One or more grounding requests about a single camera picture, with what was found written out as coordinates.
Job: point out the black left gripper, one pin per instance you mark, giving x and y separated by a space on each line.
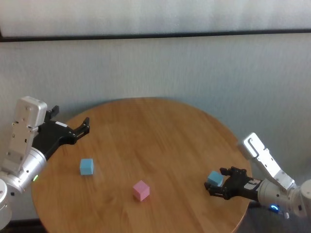
52 137

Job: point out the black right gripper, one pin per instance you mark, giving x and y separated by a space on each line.
239 184

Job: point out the light blue cube block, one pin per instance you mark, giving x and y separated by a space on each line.
86 167
215 179

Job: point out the pink cube block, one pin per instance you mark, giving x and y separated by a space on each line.
141 190

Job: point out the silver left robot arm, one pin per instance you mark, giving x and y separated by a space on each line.
23 174

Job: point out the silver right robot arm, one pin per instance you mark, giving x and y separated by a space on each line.
281 196

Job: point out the black wall rail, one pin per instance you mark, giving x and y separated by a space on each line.
155 35

